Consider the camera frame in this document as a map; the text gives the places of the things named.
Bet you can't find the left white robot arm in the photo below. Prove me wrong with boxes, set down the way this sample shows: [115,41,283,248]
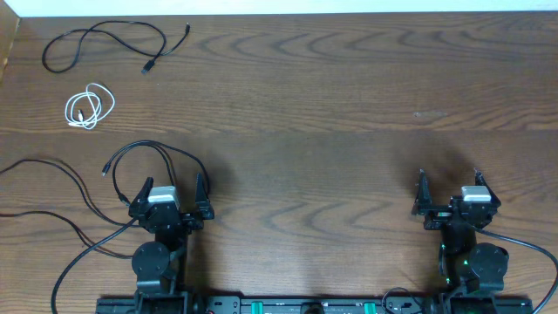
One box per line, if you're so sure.
[128,174,214,313]

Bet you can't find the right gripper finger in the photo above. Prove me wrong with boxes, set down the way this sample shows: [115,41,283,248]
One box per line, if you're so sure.
[412,169,433,215]
[474,168,501,207]

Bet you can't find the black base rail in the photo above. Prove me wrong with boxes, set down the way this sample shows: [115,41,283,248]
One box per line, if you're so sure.
[95,294,535,314]

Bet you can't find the white back board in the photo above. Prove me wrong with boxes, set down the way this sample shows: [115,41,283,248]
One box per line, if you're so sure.
[6,0,557,17]

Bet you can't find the white usb cable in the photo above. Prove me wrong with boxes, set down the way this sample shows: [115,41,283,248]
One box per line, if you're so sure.
[65,82,116,131]

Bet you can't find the cardboard side panel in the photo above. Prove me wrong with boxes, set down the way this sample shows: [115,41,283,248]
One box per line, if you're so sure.
[0,0,20,78]

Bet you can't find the black usb cable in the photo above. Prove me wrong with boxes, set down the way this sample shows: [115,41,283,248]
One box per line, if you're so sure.
[41,19,191,74]
[0,140,212,260]

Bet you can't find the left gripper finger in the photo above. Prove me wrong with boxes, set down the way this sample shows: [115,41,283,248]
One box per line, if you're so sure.
[194,173,214,219]
[128,177,153,214]

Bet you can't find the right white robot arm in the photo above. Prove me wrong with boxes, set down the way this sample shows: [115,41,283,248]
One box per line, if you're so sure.
[412,170,509,313]

